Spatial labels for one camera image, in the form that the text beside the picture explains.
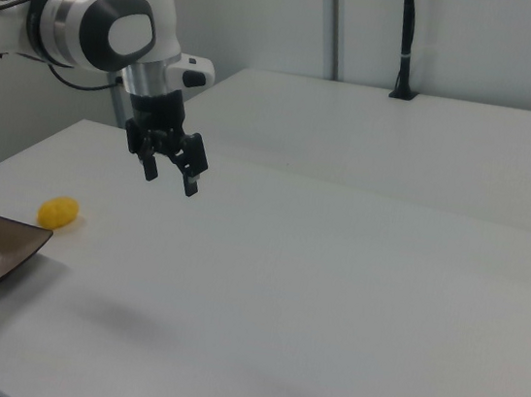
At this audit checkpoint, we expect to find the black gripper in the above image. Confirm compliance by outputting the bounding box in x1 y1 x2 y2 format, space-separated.
116 83 219 201

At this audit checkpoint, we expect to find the yellow potato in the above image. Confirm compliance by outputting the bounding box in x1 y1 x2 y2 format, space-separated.
35 192 83 233

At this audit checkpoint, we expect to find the black pole with base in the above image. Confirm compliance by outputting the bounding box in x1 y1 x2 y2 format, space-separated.
387 0 433 104

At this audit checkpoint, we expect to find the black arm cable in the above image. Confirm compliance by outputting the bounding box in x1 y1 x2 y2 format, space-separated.
43 59 128 97

